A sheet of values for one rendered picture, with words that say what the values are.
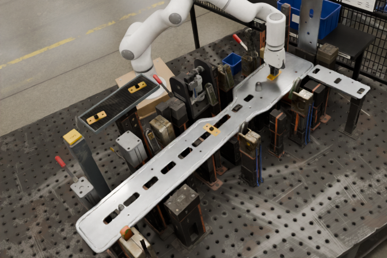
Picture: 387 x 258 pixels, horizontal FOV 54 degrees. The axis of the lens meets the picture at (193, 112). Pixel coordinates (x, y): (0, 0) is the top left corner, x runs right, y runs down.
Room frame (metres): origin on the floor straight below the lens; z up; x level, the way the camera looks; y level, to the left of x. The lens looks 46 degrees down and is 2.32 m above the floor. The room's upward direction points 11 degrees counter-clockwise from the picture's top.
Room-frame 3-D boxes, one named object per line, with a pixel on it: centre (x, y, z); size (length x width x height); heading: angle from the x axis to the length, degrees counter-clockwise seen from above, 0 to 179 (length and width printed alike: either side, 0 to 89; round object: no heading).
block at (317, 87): (1.32, -0.61, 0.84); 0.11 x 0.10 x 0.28; 37
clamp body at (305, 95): (1.23, -0.52, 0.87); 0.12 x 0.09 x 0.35; 37
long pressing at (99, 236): (1.13, -0.06, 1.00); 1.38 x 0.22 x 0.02; 127
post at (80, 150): (1.12, 0.52, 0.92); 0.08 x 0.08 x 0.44; 37
